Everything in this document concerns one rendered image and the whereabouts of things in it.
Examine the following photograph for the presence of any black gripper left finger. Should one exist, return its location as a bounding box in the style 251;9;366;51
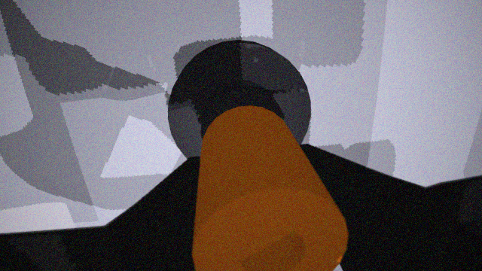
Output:
0;157;200;271

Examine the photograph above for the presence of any orange cylinder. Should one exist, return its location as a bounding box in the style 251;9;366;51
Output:
192;105;348;271

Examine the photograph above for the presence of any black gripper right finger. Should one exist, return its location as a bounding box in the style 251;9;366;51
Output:
300;144;482;271

